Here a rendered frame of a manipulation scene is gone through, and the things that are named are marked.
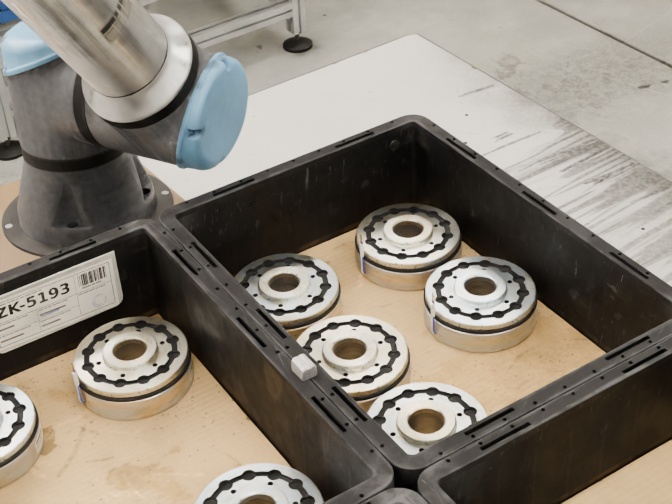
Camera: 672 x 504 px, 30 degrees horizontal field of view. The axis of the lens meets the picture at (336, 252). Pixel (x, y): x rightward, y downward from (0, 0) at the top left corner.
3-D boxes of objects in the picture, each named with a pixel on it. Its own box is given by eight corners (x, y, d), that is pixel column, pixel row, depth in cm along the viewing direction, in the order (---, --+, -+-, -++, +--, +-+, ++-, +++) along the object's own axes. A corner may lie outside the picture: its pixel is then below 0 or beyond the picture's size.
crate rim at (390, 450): (155, 234, 116) (151, 213, 115) (417, 129, 129) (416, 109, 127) (406, 500, 89) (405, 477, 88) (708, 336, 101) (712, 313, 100)
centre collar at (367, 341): (310, 351, 109) (309, 345, 109) (354, 327, 111) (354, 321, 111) (345, 380, 106) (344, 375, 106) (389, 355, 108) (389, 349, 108)
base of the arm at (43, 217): (-6, 214, 141) (-24, 136, 135) (106, 165, 149) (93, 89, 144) (68, 265, 131) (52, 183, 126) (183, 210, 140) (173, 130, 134)
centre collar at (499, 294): (442, 287, 115) (442, 281, 115) (484, 267, 117) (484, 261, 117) (476, 314, 112) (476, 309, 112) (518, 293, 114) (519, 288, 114)
